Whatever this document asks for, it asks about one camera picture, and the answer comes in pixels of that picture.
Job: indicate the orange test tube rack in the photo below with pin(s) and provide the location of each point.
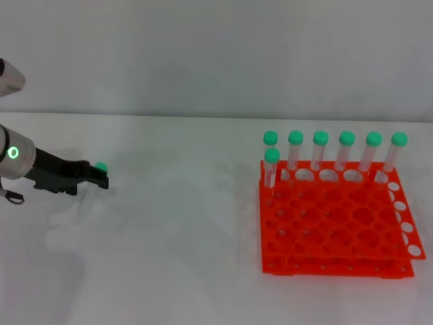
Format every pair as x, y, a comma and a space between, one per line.
338, 220

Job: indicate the clear green-capped test tube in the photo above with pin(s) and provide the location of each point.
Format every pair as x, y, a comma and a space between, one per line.
295, 139
398, 140
320, 139
271, 159
101, 166
270, 137
346, 139
373, 140

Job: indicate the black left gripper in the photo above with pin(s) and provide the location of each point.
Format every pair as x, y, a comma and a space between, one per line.
50, 172

